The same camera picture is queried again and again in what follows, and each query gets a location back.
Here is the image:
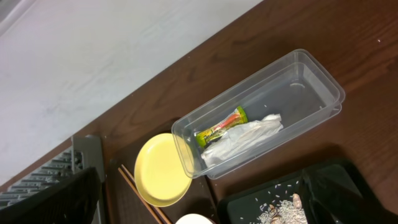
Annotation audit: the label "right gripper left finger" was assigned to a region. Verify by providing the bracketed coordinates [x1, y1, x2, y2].
[1, 167, 101, 224]

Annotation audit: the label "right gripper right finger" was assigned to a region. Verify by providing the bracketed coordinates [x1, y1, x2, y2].
[298, 168, 397, 223]

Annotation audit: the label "rice and food scraps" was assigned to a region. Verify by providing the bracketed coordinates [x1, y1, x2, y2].
[255, 181, 308, 224]

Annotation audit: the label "yellow plastic plate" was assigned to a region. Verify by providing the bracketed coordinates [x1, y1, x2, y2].
[134, 133, 192, 207]

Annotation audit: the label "white napkin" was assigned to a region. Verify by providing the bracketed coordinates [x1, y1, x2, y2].
[201, 114, 283, 167]

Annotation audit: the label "white bowl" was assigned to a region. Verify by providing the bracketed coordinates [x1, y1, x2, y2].
[175, 213, 215, 224]

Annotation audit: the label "green yellow snack wrapper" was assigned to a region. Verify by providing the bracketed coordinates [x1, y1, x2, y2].
[195, 106, 248, 147]

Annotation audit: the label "black waste tray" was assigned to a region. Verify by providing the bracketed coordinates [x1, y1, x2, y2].
[217, 159, 366, 223]

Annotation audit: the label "grey plastic dishwasher rack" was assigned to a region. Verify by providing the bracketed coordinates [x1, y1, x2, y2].
[1, 135, 106, 223]

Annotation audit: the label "clear plastic waste bin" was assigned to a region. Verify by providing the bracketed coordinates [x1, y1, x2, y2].
[171, 49, 346, 179]

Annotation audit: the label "dark brown serving tray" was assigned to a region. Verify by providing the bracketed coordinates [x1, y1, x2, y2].
[104, 117, 220, 224]

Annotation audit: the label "left wooden chopstick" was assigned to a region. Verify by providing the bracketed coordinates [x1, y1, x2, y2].
[118, 168, 162, 224]

